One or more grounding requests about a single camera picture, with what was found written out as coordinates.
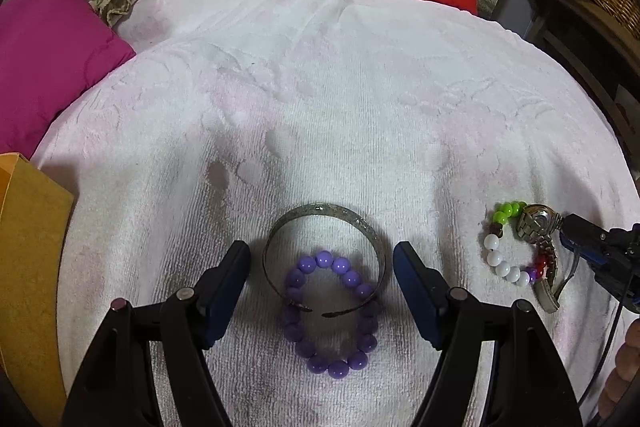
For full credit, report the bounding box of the orange cardboard box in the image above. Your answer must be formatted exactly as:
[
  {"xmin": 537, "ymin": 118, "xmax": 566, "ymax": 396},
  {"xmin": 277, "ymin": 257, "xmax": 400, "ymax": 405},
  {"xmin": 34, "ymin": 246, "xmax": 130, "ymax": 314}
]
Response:
[{"xmin": 0, "ymin": 152, "xmax": 76, "ymax": 427}]

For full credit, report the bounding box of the multicolour bead bracelet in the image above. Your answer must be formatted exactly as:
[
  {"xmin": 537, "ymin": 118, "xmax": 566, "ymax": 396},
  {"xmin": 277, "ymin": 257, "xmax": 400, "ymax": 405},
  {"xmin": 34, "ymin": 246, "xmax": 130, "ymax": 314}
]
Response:
[{"xmin": 482, "ymin": 201, "xmax": 546, "ymax": 285}]

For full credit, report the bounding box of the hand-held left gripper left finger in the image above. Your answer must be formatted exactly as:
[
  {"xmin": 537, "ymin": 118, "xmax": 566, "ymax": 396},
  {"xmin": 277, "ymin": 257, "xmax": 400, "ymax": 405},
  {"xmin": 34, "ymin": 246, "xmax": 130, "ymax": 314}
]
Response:
[{"xmin": 60, "ymin": 239, "xmax": 252, "ymax": 427}]

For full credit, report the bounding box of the purple bead bracelet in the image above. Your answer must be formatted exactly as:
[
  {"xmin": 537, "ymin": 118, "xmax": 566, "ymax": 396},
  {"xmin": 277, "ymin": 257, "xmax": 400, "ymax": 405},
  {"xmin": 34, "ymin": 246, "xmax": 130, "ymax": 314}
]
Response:
[{"xmin": 280, "ymin": 251, "xmax": 379, "ymax": 380}]

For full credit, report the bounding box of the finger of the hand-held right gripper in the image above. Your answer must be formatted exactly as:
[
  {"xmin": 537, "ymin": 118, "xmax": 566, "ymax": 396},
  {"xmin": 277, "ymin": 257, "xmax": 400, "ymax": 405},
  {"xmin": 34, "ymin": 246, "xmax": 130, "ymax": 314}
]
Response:
[
  {"xmin": 592, "ymin": 257, "xmax": 640, "ymax": 315},
  {"xmin": 560, "ymin": 214, "xmax": 640, "ymax": 265}
]

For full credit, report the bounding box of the metal bangle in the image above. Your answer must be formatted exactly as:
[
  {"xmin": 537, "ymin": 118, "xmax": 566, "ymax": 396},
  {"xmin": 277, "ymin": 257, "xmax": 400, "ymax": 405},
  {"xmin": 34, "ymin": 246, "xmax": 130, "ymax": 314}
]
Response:
[{"xmin": 262, "ymin": 203, "xmax": 388, "ymax": 319}]

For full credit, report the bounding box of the black cable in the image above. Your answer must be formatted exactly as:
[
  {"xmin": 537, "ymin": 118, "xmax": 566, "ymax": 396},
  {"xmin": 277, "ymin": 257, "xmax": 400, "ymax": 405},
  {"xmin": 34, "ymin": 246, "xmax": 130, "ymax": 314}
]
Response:
[{"xmin": 577, "ymin": 304, "xmax": 623, "ymax": 410}]

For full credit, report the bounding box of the white towel blanket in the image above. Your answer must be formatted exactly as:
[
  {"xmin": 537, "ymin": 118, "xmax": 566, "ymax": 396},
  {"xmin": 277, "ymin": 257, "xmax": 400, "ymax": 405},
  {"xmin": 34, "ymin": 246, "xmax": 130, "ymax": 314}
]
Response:
[{"xmin": 30, "ymin": 0, "xmax": 640, "ymax": 427}]

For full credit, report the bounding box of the camouflage cloth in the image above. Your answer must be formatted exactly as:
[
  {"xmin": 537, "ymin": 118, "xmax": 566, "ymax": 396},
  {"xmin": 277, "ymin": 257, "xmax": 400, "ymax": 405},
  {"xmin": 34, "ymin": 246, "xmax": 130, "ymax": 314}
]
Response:
[{"xmin": 80, "ymin": 0, "xmax": 133, "ymax": 28}]

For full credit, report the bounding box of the pink pillow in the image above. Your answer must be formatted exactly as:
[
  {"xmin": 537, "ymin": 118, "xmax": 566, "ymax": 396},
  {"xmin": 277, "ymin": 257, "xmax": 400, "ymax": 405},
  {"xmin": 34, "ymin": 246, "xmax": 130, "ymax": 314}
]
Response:
[{"xmin": 0, "ymin": 0, "xmax": 137, "ymax": 160}]

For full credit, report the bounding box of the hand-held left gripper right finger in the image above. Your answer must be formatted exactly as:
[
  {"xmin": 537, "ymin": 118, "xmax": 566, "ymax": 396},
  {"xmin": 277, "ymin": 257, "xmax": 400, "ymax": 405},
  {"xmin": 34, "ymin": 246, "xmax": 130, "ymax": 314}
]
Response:
[{"xmin": 392, "ymin": 241, "xmax": 586, "ymax": 427}]

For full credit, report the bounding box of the person's right hand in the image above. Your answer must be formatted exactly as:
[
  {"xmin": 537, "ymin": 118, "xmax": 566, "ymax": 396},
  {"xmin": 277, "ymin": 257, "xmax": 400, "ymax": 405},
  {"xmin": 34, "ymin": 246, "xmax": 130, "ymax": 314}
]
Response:
[{"xmin": 597, "ymin": 319, "xmax": 640, "ymax": 418}]

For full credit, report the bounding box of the silver metal wristwatch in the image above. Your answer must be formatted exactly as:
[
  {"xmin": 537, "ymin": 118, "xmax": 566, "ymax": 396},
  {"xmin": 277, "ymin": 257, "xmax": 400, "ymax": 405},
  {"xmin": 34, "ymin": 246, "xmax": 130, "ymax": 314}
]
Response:
[{"xmin": 515, "ymin": 203, "xmax": 576, "ymax": 313}]

